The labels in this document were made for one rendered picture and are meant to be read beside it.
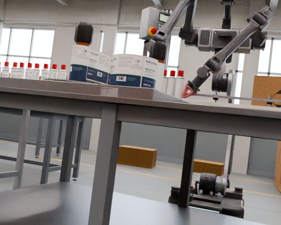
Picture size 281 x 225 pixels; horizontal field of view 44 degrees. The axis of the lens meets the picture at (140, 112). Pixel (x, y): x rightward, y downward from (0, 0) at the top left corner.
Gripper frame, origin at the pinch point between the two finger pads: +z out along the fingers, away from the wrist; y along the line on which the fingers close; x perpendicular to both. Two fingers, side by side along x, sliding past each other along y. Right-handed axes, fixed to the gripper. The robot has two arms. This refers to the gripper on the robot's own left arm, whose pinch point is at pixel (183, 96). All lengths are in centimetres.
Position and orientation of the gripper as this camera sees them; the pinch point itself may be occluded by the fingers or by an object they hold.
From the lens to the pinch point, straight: 204.0
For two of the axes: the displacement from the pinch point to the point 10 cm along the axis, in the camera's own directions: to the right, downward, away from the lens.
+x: 6.5, 6.8, -3.5
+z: -6.6, 7.3, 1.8
